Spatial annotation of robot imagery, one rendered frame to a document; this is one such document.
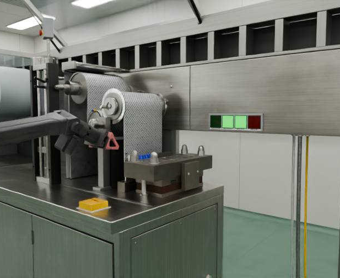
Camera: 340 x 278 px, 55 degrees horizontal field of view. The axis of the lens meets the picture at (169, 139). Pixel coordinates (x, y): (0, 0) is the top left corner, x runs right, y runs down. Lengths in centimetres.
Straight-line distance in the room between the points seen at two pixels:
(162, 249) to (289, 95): 73
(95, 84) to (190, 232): 78
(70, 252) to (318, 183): 293
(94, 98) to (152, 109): 28
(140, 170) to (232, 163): 292
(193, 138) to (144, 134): 297
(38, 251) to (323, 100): 122
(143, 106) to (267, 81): 52
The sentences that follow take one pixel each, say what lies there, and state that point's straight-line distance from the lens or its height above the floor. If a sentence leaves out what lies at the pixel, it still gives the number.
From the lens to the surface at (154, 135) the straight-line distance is 148.
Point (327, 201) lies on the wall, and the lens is 378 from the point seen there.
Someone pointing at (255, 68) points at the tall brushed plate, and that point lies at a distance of 138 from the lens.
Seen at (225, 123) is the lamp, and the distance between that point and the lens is 142.
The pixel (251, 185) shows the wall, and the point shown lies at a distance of 404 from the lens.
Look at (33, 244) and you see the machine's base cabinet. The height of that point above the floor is 69.
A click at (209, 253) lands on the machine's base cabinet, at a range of 151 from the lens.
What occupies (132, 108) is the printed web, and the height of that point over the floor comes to 124.
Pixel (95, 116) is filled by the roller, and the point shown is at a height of 121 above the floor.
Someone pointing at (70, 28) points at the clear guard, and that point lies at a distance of 219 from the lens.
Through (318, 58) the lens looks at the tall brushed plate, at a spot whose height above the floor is 141.
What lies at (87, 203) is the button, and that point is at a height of 92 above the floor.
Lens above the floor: 122
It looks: 4 degrees down
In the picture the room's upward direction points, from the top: straight up
